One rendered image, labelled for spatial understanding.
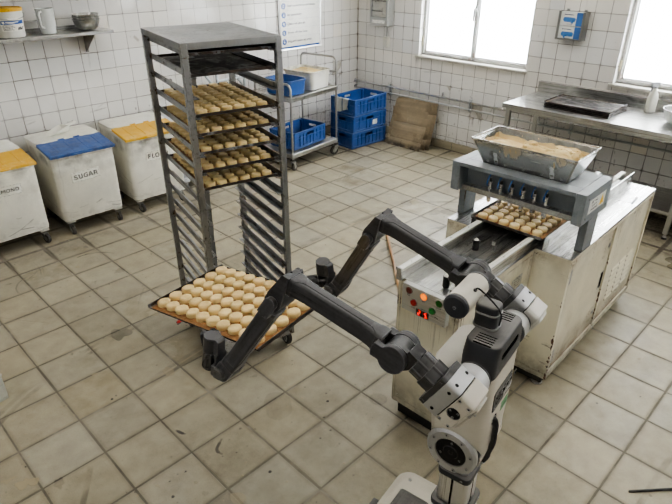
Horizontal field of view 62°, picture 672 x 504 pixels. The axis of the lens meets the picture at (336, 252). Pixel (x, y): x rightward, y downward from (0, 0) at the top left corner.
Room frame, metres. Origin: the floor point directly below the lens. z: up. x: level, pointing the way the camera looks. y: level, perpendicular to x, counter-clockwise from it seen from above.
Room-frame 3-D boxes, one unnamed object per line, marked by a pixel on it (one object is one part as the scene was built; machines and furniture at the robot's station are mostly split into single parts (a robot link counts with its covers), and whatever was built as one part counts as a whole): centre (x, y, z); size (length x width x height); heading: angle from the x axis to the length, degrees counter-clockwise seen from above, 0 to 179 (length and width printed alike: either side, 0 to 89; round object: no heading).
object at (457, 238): (2.91, -0.97, 0.87); 2.01 x 0.03 x 0.07; 137
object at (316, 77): (6.48, 0.33, 0.90); 0.44 x 0.36 x 0.20; 54
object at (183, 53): (2.53, 0.66, 0.97); 0.03 x 0.03 x 1.70; 32
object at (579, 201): (2.73, -1.00, 1.01); 0.72 x 0.33 x 0.34; 47
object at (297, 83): (6.17, 0.55, 0.88); 0.40 x 0.30 x 0.16; 48
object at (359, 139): (6.96, -0.28, 0.10); 0.60 x 0.40 x 0.20; 133
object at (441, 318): (2.10, -0.40, 0.77); 0.24 x 0.04 x 0.14; 47
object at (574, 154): (2.73, -1.00, 1.28); 0.54 x 0.27 x 0.06; 47
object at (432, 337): (2.37, -0.65, 0.45); 0.70 x 0.34 x 0.90; 137
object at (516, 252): (2.71, -1.18, 0.87); 2.01 x 0.03 x 0.07; 137
